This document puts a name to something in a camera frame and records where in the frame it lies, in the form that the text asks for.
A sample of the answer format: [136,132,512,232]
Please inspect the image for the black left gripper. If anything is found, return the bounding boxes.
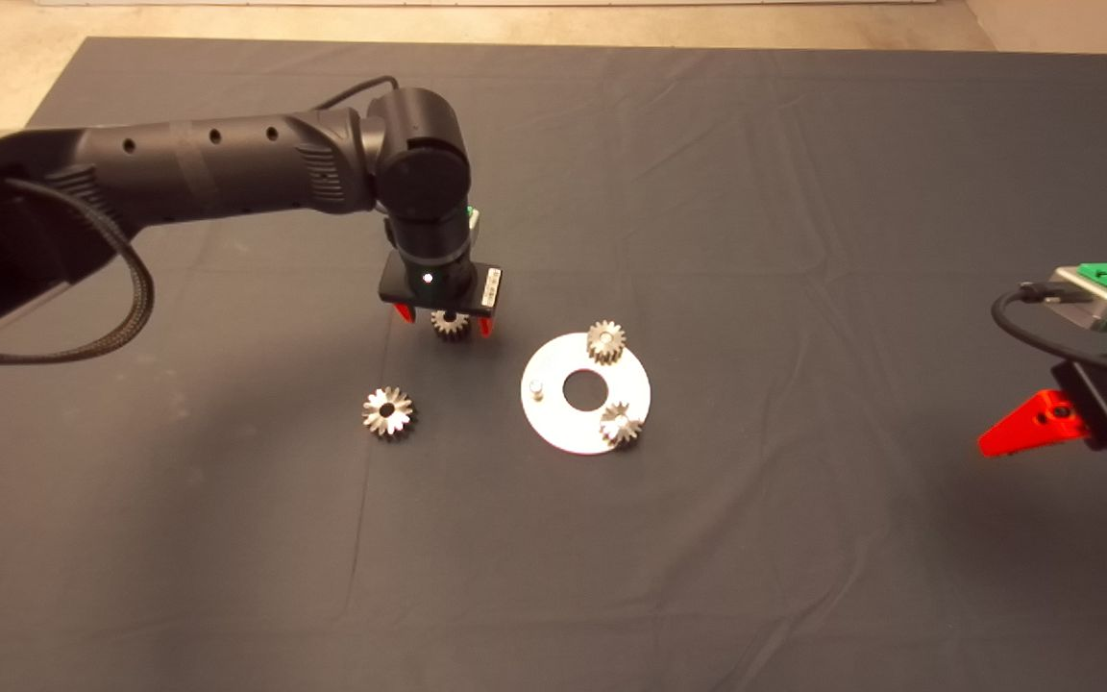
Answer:
[379,252,503,340]

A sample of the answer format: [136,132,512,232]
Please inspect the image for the large steel gear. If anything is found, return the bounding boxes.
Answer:
[362,386,417,441]

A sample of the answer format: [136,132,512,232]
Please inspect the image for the round metal plate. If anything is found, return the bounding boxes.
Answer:
[520,332,653,456]

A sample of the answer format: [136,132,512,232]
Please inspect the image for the dark grey table cloth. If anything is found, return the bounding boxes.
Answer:
[0,36,1107,692]

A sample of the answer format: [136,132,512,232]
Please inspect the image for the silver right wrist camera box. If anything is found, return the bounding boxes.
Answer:
[1048,266,1107,333]

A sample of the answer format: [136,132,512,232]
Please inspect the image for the black right camera cable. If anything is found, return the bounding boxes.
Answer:
[991,281,1107,378]

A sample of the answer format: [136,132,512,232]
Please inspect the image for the thin black left camera cable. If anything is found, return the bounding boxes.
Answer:
[313,75,401,111]

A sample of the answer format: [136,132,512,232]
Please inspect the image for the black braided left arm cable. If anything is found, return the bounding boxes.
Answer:
[0,178,155,366]

